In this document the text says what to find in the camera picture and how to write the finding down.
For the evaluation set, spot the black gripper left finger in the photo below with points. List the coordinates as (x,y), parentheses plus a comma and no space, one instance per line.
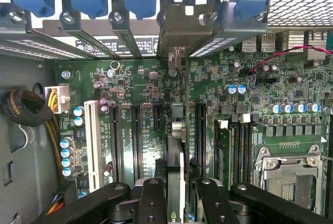
(151,203)

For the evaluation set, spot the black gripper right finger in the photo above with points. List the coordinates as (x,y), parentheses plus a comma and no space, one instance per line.
(216,205)

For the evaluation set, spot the long black expansion slot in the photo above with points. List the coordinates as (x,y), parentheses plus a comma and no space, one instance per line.
(137,140)
(115,140)
(200,135)

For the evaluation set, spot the metal CPU socket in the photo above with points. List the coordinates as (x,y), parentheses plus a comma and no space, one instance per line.
(288,179)

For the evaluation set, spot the white expansion slot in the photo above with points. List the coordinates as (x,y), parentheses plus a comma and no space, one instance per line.
(93,143)

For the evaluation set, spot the green motherboard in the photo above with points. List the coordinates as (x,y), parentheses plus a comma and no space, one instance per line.
(161,83)

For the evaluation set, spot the open black PC case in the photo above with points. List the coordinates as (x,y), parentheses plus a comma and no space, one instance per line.
(23,156)

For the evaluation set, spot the white power connector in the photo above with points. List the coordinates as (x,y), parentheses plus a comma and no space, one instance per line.
(58,99)

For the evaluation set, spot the metal expansion slot cover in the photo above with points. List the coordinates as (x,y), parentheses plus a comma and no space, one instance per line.
(125,34)
(234,31)
(86,39)
(39,44)

